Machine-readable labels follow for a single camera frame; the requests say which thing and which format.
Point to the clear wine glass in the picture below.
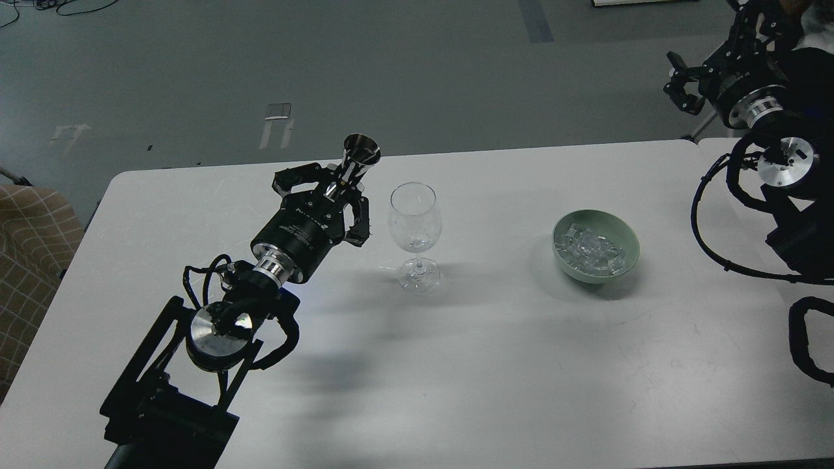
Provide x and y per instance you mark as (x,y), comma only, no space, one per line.
(415,224)

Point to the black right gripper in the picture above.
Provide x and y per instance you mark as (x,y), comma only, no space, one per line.
(740,80)

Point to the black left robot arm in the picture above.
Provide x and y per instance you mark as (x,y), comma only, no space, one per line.
(237,317)

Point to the steel double jigger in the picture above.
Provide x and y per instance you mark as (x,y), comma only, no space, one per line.
(360,153)

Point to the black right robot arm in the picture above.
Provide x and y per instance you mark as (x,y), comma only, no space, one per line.
(783,167)

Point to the person in dark clothes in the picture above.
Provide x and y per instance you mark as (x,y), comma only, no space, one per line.
(814,39)

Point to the pile of ice cubes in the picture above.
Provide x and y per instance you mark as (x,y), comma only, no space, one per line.
(590,253)

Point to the green bowl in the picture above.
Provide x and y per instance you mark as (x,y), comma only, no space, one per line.
(604,224)

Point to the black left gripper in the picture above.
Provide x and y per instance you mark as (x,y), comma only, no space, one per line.
(308,225)

